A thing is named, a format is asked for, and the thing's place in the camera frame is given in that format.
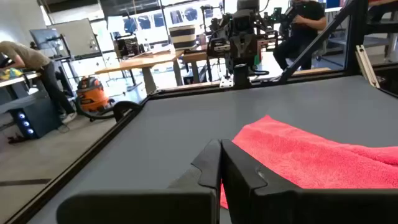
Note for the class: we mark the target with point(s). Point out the wooden workbench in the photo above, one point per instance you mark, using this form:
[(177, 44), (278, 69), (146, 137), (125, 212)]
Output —
[(146, 60)]

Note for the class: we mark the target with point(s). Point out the aluminium extrusion bar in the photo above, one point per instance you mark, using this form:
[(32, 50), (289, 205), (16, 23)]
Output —
[(367, 67)]

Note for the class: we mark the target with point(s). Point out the yellow cloth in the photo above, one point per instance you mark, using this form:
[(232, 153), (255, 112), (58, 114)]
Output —
[(11, 74)]

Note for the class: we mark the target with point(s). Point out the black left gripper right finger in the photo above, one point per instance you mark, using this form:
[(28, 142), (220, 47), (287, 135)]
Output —
[(280, 205)]

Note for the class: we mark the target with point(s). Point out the wooden desk black legs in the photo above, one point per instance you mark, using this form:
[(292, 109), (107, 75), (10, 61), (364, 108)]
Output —
[(194, 57)]

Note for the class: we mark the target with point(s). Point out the striped fabric basket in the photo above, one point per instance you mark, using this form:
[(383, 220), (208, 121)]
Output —
[(183, 37)]

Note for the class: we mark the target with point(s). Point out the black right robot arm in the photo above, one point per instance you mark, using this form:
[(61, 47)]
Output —
[(242, 77)]

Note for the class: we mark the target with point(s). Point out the black computer tower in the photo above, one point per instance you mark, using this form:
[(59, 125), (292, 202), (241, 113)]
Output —
[(40, 118)]

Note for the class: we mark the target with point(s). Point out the black crate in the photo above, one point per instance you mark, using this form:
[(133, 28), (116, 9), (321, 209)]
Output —
[(126, 46)]

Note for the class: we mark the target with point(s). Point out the black computer monitor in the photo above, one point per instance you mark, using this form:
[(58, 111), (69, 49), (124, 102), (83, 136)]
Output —
[(43, 37)]

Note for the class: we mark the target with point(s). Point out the white whiteboard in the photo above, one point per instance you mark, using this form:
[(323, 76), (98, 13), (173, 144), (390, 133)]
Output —
[(77, 37)]

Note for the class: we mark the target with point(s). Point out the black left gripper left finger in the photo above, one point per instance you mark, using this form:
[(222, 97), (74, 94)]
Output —
[(192, 205)]

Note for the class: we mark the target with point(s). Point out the orange shop vacuum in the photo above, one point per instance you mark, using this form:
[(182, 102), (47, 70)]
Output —
[(91, 96)]

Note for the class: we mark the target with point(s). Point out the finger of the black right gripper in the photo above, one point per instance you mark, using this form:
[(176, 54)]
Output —
[(243, 46), (251, 46)]

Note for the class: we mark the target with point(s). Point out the person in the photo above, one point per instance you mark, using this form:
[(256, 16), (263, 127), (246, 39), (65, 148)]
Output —
[(28, 56), (298, 43)]

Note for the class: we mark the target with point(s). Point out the grey workbench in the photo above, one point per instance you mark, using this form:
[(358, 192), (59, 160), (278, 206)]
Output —
[(18, 78)]

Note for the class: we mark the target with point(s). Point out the red terry towel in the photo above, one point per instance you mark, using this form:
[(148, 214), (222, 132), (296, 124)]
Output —
[(311, 155)]

